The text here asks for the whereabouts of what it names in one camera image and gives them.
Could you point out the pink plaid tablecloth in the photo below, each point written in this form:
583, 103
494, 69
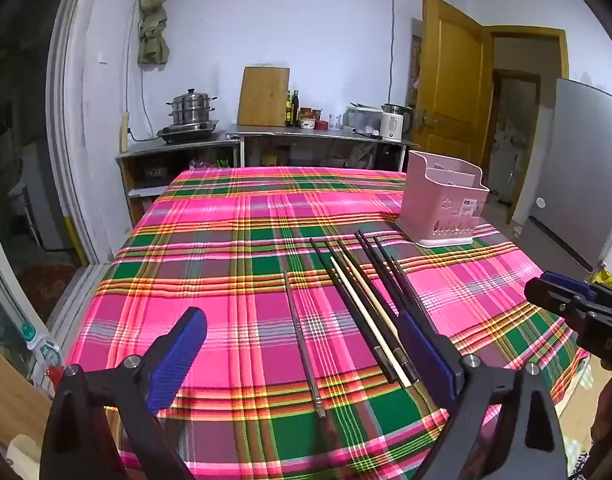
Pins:
225, 260

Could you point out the clear drinking glass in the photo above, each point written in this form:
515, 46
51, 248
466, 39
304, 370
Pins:
333, 121

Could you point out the yellow wooden door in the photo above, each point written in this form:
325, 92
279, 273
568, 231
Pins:
451, 85

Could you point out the gas stove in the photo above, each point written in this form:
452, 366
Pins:
188, 132

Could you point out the red lidded jars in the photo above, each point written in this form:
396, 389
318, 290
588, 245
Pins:
308, 119

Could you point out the grey metal chopstick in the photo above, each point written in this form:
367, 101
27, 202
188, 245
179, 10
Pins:
303, 345

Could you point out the yellow plastic bag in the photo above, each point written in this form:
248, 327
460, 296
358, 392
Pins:
606, 277

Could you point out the tied green curtain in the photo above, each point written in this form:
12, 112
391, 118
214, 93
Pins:
153, 20

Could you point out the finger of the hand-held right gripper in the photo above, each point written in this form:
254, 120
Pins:
548, 295
568, 282

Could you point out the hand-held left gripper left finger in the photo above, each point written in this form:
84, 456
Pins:
178, 355

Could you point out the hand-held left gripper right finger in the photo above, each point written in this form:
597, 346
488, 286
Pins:
426, 350

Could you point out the low steel counter shelf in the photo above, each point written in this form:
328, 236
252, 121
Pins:
180, 147

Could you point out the steel steamer pot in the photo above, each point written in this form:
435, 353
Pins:
191, 107

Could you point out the dark oil bottles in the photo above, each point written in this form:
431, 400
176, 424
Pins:
292, 110

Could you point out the white plastic container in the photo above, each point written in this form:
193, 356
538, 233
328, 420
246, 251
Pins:
363, 119

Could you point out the silver refrigerator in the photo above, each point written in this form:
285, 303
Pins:
576, 170

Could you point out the pink plastic utensil holder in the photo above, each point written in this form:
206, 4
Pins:
436, 205

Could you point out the wooden cutting board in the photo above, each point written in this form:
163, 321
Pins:
263, 97

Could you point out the white electric kettle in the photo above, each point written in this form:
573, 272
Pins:
393, 125

